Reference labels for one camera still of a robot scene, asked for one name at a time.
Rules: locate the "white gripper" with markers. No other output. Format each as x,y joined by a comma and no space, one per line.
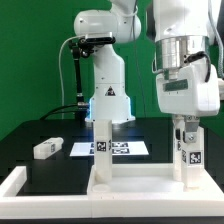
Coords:
189,95

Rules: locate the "white desk tabletop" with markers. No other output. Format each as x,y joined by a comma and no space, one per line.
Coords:
151,182

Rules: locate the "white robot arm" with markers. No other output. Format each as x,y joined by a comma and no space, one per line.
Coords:
182,30

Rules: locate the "fiducial marker sheet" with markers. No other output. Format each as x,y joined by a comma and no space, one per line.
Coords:
118,148

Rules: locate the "white U-shaped fence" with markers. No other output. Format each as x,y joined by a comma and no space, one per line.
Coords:
14,206

